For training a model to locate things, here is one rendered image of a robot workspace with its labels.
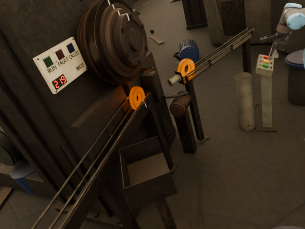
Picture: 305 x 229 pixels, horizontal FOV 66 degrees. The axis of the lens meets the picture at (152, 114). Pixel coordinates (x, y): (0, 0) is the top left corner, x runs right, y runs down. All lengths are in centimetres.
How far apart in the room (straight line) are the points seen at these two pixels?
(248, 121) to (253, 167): 44
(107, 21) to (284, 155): 155
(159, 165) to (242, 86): 106
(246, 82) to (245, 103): 20
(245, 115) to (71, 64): 147
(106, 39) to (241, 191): 131
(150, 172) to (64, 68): 66
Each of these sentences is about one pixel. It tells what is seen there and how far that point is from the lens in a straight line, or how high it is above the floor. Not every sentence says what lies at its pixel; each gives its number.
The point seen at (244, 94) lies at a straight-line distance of 202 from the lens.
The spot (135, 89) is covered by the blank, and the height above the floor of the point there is 81.
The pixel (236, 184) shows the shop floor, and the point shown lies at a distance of 183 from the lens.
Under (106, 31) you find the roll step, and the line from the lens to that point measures 127.
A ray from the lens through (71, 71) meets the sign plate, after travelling 126.
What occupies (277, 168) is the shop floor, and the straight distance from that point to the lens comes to 194.
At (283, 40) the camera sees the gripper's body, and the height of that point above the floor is 78.
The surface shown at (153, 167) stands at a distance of 120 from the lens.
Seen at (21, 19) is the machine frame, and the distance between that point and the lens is 117.
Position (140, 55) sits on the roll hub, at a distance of 141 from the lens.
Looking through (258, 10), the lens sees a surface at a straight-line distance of 384.
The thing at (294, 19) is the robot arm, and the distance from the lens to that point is 164.
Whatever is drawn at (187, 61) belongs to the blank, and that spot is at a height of 76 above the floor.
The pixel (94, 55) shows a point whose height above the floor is 114.
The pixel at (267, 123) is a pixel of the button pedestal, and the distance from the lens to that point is 224.
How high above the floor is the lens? 143
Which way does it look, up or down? 31 degrees down
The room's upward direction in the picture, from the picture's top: 19 degrees counter-clockwise
